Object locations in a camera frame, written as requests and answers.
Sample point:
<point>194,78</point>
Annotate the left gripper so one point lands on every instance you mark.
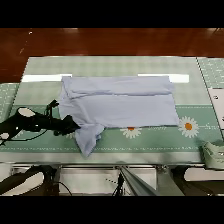
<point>67,125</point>

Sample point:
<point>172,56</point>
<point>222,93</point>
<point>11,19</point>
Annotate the light blue shirt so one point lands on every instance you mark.
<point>126,106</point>

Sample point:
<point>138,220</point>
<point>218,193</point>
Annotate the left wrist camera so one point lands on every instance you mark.
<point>52,106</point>

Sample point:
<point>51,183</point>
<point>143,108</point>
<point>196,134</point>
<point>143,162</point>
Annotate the silver frame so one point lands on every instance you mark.
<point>140,186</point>

